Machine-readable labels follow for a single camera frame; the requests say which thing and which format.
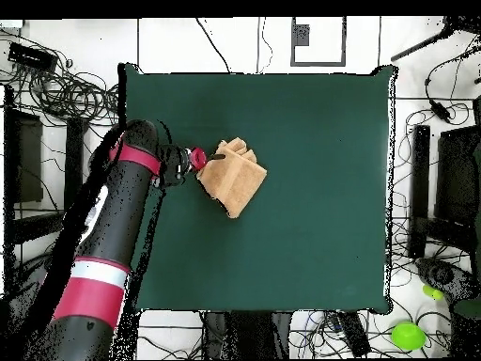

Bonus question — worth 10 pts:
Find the tan terry towel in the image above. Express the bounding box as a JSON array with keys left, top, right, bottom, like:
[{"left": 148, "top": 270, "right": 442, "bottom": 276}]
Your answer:
[{"left": 195, "top": 136, "right": 269, "bottom": 220}]

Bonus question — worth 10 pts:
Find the black flat box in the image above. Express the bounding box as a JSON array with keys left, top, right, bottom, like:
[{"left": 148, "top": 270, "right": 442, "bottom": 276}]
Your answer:
[{"left": 326, "top": 310, "right": 372, "bottom": 358}]

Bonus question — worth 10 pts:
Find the dark green table cloth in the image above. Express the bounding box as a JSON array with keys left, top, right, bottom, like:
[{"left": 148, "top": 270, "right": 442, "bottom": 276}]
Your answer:
[{"left": 117, "top": 62, "right": 398, "bottom": 316}]

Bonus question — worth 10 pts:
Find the black electronics box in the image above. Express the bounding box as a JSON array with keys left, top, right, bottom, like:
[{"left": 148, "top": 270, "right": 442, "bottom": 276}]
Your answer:
[{"left": 8, "top": 41, "right": 59, "bottom": 72}]

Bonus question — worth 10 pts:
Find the black power adapter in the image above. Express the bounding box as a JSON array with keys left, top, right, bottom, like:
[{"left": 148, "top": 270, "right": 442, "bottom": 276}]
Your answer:
[{"left": 427, "top": 98, "right": 452, "bottom": 123}]

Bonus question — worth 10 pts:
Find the black tripod leg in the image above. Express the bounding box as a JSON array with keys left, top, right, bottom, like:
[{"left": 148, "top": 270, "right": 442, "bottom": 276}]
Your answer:
[{"left": 390, "top": 16, "right": 481, "bottom": 63}]

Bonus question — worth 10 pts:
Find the small green plastic cup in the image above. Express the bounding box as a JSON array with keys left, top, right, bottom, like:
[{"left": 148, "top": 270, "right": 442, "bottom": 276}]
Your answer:
[{"left": 422, "top": 283, "right": 445, "bottom": 301}]

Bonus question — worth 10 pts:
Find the bright green bowl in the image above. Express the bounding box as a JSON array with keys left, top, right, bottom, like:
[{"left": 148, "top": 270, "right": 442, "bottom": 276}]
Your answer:
[{"left": 390, "top": 321, "right": 427, "bottom": 352}]

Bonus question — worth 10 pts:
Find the dark green bin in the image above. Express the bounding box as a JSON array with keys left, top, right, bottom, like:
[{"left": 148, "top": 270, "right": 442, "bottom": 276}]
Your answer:
[{"left": 449, "top": 296, "right": 481, "bottom": 358}]

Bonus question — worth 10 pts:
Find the black upright post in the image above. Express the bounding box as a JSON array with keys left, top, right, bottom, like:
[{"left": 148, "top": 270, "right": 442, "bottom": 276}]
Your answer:
[
  {"left": 408, "top": 124, "right": 432, "bottom": 259},
  {"left": 63, "top": 117, "right": 89, "bottom": 212}
]

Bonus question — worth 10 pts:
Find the grey square floor frame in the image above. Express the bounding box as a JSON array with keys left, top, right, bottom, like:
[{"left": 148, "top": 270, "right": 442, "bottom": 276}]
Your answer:
[{"left": 289, "top": 16, "right": 348, "bottom": 68}]

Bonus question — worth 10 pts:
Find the tangled black cable bundle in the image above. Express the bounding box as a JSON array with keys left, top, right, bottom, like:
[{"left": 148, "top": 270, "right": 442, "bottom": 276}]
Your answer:
[{"left": 7, "top": 63, "right": 119, "bottom": 127}]

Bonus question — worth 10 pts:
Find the black shelf frame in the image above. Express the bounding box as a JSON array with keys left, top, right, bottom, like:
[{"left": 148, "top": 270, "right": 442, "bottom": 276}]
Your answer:
[
  {"left": 3, "top": 85, "right": 76, "bottom": 260},
  {"left": 435, "top": 95, "right": 481, "bottom": 264}
]

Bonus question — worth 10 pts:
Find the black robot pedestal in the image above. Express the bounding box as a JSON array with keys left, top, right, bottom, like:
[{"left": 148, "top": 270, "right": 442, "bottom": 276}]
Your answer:
[{"left": 204, "top": 310, "right": 292, "bottom": 360}]

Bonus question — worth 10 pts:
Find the grey pedestal leg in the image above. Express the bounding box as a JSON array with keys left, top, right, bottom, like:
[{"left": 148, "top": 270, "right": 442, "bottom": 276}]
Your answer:
[{"left": 414, "top": 257, "right": 480, "bottom": 302}]

